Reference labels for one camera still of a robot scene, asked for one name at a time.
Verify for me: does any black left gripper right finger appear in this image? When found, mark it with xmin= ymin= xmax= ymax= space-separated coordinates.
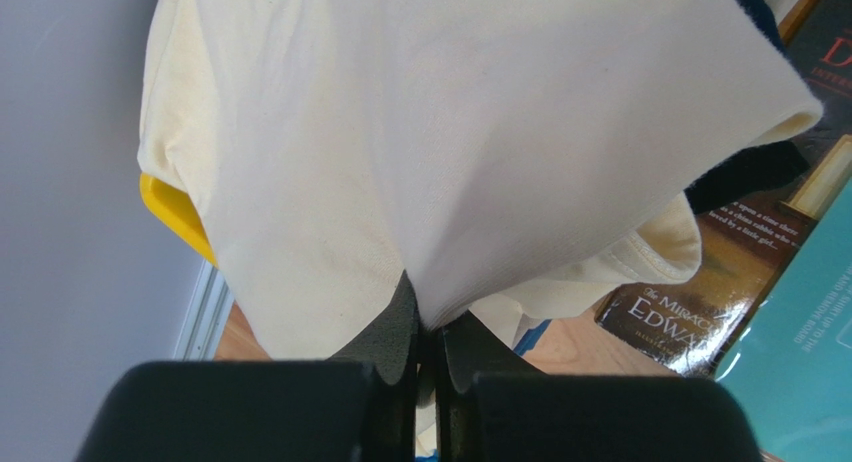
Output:
xmin=435 ymin=312 xmax=543 ymax=461

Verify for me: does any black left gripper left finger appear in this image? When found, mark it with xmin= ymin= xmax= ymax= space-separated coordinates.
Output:
xmin=332 ymin=273 xmax=420 ymax=461

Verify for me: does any cream t-shirt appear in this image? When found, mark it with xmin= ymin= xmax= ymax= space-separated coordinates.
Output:
xmin=138 ymin=0 xmax=823 ymax=359

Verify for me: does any blue folded t-shirt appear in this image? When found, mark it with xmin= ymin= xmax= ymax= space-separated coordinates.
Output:
xmin=513 ymin=320 xmax=550 ymax=357

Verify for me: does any dark Edward Tulane book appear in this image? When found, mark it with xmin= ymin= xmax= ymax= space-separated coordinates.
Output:
xmin=596 ymin=0 xmax=851 ymax=377

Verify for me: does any yellow plastic bin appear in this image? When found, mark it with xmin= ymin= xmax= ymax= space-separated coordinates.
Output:
xmin=139 ymin=173 xmax=218 ymax=267

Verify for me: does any teal folding board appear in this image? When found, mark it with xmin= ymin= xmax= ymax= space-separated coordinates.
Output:
xmin=716 ymin=186 xmax=851 ymax=461

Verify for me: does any black t-shirt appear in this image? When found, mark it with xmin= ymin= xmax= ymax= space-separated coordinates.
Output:
xmin=685 ymin=0 xmax=810 ymax=215

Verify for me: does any left aluminium frame post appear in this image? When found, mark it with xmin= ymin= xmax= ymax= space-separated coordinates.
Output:
xmin=173 ymin=262 xmax=235 ymax=361

